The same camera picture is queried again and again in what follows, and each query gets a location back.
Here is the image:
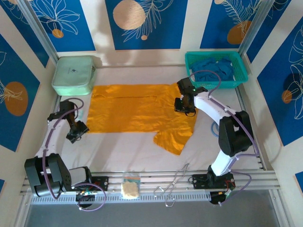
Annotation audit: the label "stethoscope with blue tubing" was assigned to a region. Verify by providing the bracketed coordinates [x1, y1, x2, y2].
[210, 122, 221, 138]

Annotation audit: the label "orange t-shirt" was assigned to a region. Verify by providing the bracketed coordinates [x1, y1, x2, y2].
[86, 82, 197, 156]

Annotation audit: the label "white slotted cable duct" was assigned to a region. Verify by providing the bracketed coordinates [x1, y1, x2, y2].
[29, 191, 211, 205]

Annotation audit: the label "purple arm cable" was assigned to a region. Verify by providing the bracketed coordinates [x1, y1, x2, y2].
[42, 97, 107, 212]
[189, 70, 260, 206]

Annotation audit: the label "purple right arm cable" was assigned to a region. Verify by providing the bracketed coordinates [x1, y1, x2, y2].
[189, 70, 260, 206]

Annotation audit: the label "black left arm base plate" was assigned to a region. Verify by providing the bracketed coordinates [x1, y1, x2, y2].
[91, 176, 109, 192]

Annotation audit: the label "black bracket with circuit board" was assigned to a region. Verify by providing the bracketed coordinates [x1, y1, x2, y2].
[75, 190, 98, 209]
[209, 190, 235, 207]

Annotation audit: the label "clear bag with beige cotton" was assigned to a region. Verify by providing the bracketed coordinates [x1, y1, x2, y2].
[120, 174, 142, 199]

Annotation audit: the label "metal wire tongs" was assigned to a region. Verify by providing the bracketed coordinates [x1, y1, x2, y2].
[153, 163, 190, 208]

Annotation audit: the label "aluminium frame rail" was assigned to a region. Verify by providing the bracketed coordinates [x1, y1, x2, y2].
[20, 170, 281, 196]

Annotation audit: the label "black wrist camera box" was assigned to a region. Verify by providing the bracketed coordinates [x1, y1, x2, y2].
[177, 78, 196, 94]
[59, 100, 76, 116]

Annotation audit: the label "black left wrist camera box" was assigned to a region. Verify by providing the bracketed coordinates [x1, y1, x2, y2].
[59, 100, 76, 116]

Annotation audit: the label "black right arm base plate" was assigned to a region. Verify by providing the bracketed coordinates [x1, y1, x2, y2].
[192, 174, 235, 190]

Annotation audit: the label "aluminium frame post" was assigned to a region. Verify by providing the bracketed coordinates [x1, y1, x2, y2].
[18, 0, 60, 62]
[238, 0, 277, 56]

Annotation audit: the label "blue cloth in basket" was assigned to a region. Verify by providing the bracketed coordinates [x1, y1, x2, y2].
[190, 56, 235, 82]

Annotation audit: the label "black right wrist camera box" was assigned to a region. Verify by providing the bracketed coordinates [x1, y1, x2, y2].
[177, 78, 196, 94]

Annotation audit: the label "teal plastic basket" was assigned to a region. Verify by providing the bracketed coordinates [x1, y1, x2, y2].
[184, 51, 249, 90]

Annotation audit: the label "mint green zip case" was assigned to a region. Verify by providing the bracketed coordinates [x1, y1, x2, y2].
[51, 55, 98, 96]

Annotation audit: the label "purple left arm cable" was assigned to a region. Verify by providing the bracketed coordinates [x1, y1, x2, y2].
[42, 97, 107, 212]

